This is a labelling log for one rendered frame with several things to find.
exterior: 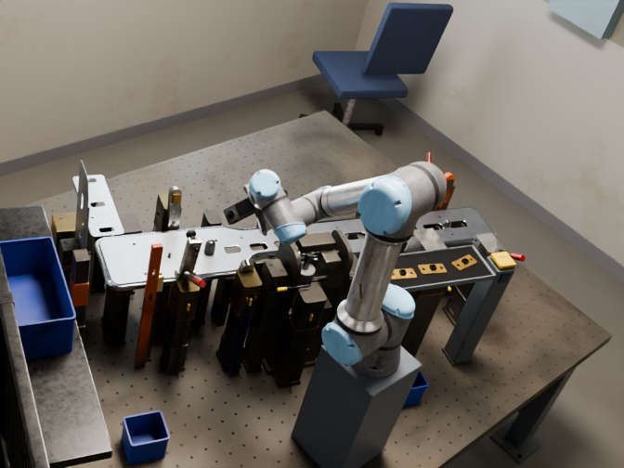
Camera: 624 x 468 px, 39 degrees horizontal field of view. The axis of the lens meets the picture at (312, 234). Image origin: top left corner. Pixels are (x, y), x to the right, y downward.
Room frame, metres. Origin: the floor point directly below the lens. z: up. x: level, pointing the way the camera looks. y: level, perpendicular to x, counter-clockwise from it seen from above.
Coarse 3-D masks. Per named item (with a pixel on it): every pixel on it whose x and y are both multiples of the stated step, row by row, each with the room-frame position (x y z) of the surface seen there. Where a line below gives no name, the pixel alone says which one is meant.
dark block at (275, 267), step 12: (264, 264) 1.89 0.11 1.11; (276, 264) 1.89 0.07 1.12; (264, 276) 1.87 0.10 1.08; (276, 276) 1.84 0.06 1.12; (264, 288) 1.87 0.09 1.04; (276, 288) 1.85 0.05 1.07; (264, 300) 1.85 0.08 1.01; (276, 300) 1.86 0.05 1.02; (264, 312) 1.84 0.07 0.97; (252, 324) 1.88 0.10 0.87; (264, 324) 1.85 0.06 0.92; (252, 336) 1.86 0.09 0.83; (264, 336) 1.85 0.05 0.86; (252, 348) 1.85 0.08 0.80; (264, 348) 1.86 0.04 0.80; (252, 360) 1.84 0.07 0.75
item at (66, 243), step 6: (60, 240) 1.77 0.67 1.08; (66, 240) 1.78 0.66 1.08; (72, 240) 1.79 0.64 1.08; (78, 240) 1.79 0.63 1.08; (60, 246) 1.76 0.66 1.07; (66, 246) 1.76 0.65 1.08; (72, 246) 1.77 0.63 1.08; (78, 246) 1.77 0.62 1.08; (60, 252) 1.76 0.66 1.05; (66, 252) 1.74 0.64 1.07; (60, 258) 1.76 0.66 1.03; (66, 258) 1.74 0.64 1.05; (60, 264) 1.77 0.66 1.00; (66, 264) 1.74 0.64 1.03; (66, 270) 1.75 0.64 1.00; (66, 276) 1.75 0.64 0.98; (66, 282) 1.75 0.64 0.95
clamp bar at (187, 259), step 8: (192, 232) 1.81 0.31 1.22; (192, 240) 1.78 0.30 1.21; (200, 240) 1.79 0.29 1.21; (192, 248) 1.77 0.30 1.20; (200, 248) 1.79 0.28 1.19; (184, 256) 1.79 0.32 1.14; (192, 256) 1.79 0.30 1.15; (184, 264) 1.78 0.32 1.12; (192, 264) 1.79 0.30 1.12; (192, 272) 1.80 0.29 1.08
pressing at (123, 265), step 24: (432, 216) 2.50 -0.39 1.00; (456, 216) 2.54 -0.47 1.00; (480, 216) 2.58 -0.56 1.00; (120, 240) 1.93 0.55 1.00; (144, 240) 1.96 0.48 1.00; (168, 240) 1.99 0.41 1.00; (240, 240) 2.08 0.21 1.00; (264, 240) 2.12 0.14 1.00; (360, 240) 2.26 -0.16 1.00; (408, 240) 2.33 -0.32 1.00; (456, 240) 2.40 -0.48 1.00; (120, 264) 1.83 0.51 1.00; (144, 264) 1.86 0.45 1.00; (168, 264) 1.89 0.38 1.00; (216, 264) 1.95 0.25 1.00; (120, 288) 1.74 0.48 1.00
